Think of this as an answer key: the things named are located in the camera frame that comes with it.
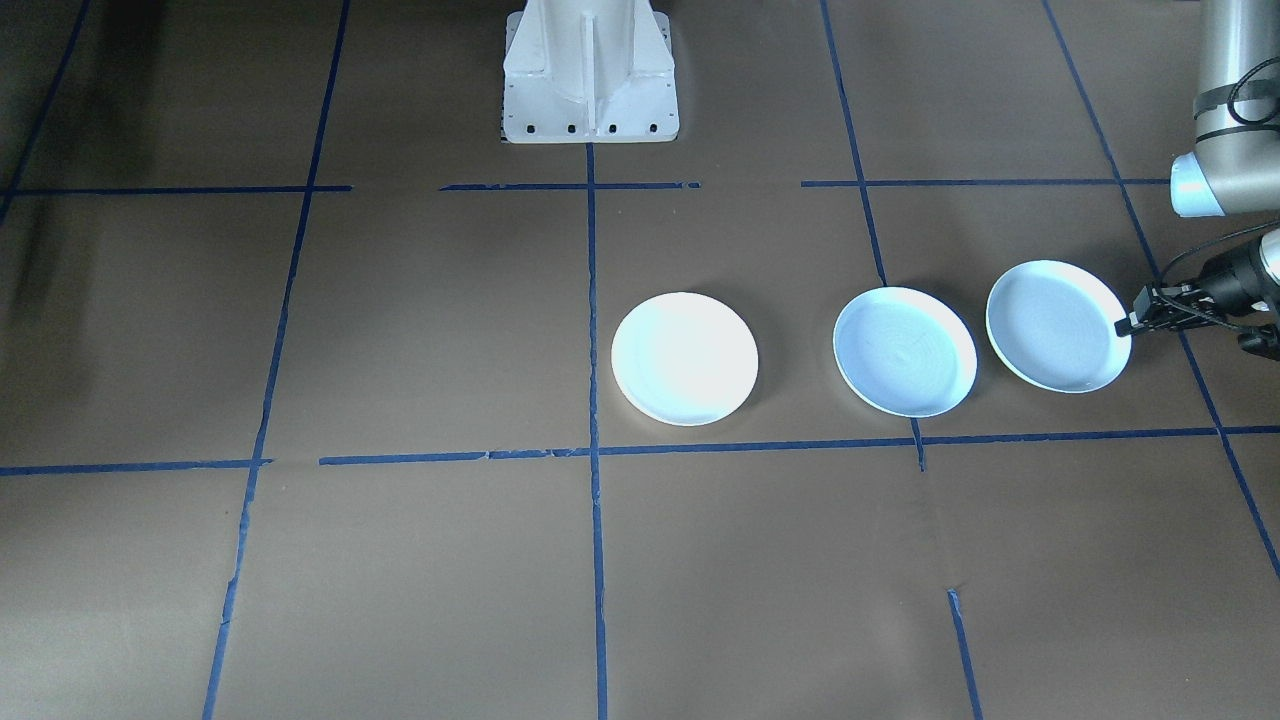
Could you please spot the light blue plate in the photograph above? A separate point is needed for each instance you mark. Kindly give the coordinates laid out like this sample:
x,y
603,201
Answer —
x,y
1058,326
905,352

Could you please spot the white plate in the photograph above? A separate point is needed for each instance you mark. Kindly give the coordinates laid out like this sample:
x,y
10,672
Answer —
x,y
684,358

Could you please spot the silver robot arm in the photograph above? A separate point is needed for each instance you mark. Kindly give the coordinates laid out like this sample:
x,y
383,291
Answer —
x,y
1235,170

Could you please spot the white pedestal column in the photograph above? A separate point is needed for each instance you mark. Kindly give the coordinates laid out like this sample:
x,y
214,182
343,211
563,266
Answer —
x,y
590,70

